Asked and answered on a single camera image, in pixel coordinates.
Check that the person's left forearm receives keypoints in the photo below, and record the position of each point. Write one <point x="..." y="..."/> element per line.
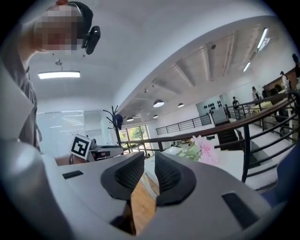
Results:
<point x="63" y="160"/>

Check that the yellow table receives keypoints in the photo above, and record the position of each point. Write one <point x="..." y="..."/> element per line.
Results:
<point x="269" y="105"/>

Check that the black stair railing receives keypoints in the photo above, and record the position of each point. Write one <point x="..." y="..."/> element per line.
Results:
<point x="243" y="110"/>

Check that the black metal balcony railing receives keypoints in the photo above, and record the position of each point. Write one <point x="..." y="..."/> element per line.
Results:
<point x="182" y="125"/>

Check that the pink flower bunch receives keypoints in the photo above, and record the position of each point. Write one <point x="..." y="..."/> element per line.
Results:
<point x="207" y="151"/>

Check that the blue chair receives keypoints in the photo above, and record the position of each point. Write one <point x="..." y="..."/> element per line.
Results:
<point x="283" y="180"/>

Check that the black coat rack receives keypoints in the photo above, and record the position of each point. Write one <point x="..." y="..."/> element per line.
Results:
<point x="115" y="126"/>

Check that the short ceiling strip light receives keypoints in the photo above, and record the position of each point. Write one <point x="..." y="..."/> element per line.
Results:
<point x="246" y="66"/>

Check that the person's grey printed shirt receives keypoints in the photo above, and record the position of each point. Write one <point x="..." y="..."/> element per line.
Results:
<point x="25" y="93"/>

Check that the rectangular ceiling panel light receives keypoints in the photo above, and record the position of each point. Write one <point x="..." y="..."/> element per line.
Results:
<point x="58" y="74"/>

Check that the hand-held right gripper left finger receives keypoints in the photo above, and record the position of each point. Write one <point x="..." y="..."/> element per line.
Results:
<point x="93" y="178"/>

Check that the black head camera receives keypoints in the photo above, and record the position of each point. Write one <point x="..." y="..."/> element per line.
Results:
<point x="92" y="38"/>

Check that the dark cap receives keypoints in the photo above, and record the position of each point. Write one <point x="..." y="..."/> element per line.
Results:
<point x="119" y="121"/>

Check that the long ceiling strip light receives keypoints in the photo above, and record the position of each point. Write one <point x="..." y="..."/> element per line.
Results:
<point x="262" y="38"/>

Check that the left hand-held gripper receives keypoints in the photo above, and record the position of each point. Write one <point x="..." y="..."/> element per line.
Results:
<point x="80" y="146"/>

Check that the person's head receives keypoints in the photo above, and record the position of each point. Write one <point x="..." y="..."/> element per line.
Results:
<point x="56" y="30"/>

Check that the black railing wooden top rail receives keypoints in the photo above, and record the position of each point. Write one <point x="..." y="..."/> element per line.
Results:
<point x="234" y="125"/>

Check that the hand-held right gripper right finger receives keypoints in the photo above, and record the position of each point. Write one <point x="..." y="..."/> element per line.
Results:
<point x="206" y="194"/>

